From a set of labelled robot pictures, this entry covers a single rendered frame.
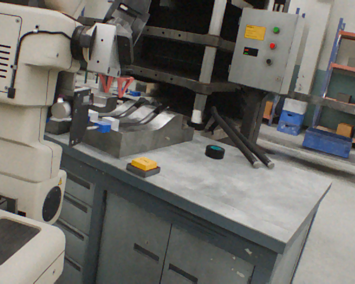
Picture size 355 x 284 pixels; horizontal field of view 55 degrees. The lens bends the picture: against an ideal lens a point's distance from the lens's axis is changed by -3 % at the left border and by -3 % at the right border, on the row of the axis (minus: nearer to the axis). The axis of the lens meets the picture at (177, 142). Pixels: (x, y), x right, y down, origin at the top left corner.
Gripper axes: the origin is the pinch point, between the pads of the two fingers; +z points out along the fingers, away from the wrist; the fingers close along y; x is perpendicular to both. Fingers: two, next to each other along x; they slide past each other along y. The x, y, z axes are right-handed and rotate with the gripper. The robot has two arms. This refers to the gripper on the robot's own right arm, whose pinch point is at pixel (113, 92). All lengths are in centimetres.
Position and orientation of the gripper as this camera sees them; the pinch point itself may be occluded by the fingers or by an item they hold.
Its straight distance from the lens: 124.8
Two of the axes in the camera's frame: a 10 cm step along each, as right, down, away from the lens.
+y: -8.2, -3.0, 4.8
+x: -5.4, 1.4, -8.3
